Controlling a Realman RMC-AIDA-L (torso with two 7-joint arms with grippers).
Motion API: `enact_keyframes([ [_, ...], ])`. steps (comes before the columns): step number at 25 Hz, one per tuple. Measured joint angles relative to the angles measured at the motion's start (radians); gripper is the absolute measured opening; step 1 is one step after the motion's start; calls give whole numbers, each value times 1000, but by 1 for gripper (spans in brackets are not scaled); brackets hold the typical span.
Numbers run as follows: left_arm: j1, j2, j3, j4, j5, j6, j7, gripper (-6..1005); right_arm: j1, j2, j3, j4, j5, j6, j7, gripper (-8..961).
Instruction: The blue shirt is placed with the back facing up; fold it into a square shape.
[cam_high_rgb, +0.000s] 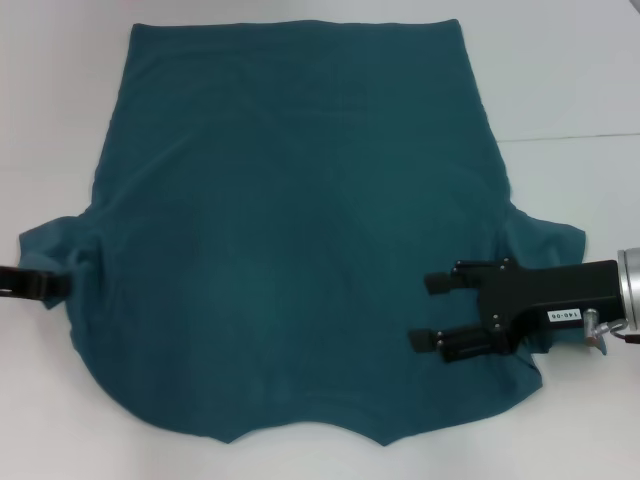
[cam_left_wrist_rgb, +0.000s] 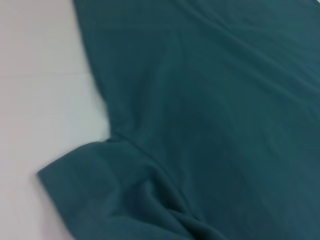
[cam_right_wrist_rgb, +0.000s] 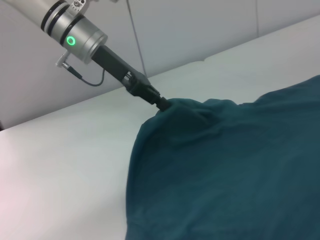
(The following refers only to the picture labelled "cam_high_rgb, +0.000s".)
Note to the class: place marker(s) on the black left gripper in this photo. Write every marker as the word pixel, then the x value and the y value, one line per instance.
pixel 11 283

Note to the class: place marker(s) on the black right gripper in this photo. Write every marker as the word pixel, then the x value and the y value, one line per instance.
pixel 550 292

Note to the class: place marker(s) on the blue shirt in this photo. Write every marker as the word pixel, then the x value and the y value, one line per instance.
pixel 300 200

